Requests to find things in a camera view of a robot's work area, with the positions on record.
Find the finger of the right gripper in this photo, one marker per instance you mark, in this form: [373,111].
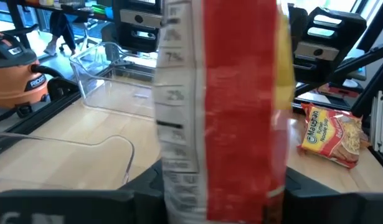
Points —
[328,31]
[138,34]

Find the black desk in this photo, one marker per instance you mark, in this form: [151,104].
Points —
[69,7]

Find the clear plastic bin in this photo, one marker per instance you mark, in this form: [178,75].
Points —
[85,161]
[116,93]

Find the red yellow beef ramen pack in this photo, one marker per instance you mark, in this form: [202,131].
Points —
[331,137]
[241,109]

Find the silver aluminium post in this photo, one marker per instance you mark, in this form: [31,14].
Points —
[378,121]

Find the black office chair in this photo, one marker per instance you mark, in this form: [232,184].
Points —
[82,19]

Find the orange shop vacuum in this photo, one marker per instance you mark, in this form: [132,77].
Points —
[13,87]
[45,69]

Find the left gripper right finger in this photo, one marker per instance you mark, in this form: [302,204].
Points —
[334,208]

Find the person's shoe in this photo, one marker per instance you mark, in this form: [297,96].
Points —
[50,49]

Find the person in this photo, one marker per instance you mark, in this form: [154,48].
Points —
[62,28]

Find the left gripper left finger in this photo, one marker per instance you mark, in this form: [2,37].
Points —
[85,207]

